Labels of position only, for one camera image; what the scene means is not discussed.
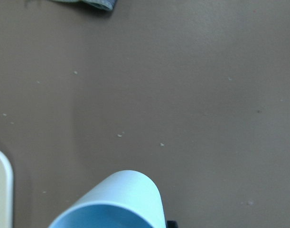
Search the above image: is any blue cup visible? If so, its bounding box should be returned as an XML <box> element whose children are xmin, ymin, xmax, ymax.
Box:
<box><xmin>50</xmin><ymin>170</ymin><xmax>167</xmax><ymax>228</ymax></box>

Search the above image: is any beige rabbit tray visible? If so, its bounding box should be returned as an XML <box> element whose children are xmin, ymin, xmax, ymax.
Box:
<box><xmin>0</xmin><ymin>151</ymin><xmax>14</xmax><ymax>228</ymax></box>

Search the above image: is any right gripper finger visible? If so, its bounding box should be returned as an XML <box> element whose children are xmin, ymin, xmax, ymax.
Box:
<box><xmin>166</xmin><ymin>220</ymin><xmax>178</xmax><ymax>228</ymax></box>

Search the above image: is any grey folded cloth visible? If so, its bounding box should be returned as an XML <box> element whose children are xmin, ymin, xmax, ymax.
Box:
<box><xmin>54</xmin><ymin>0</ymin><xmax>117</xmax><ymax>11</ymax></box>

